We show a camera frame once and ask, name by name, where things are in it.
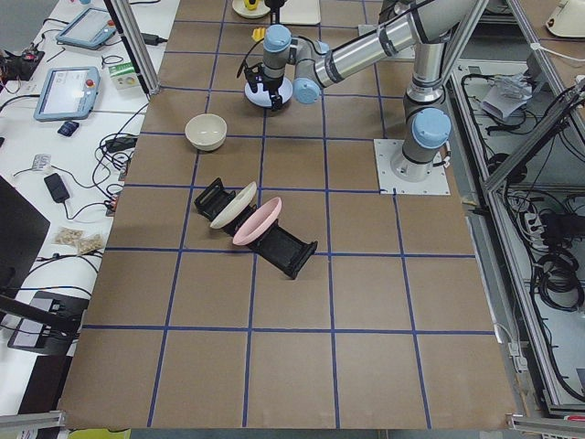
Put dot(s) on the cream round plate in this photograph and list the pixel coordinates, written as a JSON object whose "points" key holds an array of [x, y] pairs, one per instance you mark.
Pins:
{"points": [[240, 9]]}

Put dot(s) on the white rectangular tray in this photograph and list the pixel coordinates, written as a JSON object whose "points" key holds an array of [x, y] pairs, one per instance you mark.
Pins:
{"points": [[300, 12]]}

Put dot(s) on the black plate rack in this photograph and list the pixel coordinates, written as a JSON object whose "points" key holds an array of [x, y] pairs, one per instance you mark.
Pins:
{"points": [[276, 245]]}

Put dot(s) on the blue teach pendant near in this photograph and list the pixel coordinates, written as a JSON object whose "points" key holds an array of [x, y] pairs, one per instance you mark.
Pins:
{"points": [[68, 94]]}

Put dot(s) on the striped bread roll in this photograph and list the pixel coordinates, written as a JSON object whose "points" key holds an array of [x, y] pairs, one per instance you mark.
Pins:
{"points": [[258, 33]]}

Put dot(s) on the aluminium frame post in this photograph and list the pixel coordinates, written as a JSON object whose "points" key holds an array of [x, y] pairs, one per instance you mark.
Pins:
{"points": [[127, 27]]}

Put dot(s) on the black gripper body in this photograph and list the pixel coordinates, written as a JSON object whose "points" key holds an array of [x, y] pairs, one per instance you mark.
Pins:
{"points": [[273, 84], [274, 5]]}

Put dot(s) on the cream plate in rack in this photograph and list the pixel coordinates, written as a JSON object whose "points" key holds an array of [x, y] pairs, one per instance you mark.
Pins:
{"points": [[235, 207]]}

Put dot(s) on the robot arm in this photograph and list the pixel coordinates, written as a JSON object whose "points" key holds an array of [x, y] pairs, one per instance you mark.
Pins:
{"points": [[438, 31]]}

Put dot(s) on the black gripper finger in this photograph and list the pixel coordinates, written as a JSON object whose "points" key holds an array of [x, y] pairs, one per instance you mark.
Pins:
{"points": [[252, 88], [276, 102]]}

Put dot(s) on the cream bowl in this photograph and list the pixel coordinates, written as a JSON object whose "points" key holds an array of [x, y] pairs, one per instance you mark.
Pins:
{"points": [[206, 132]]}

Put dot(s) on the light blue plate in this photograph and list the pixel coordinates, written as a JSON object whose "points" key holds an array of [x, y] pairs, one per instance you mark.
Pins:
{"points": [[262, 98]]}

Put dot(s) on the blue teach pendant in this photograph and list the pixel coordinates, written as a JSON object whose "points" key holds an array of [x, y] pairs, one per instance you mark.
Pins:
{"points": [[68, 94], [90, 29]]}

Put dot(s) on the blue teach pendant far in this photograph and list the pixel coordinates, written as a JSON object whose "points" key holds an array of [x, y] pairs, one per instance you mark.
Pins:
{"points": [[90, 29]]}

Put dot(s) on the black power adapter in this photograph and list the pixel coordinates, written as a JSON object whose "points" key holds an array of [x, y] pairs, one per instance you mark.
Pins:
{"points": [[153, 39]]}

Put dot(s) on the yellow lemon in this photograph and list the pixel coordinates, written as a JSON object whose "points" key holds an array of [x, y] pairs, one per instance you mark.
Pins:
{"points": [[251, 4]]}

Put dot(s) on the pink plate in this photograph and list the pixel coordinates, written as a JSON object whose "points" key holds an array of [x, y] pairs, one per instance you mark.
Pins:
{"points": [[259, 222]]}

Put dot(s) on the green white carton box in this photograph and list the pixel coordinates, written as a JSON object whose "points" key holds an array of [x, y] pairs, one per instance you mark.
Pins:
{"points": [[123, 76]]}

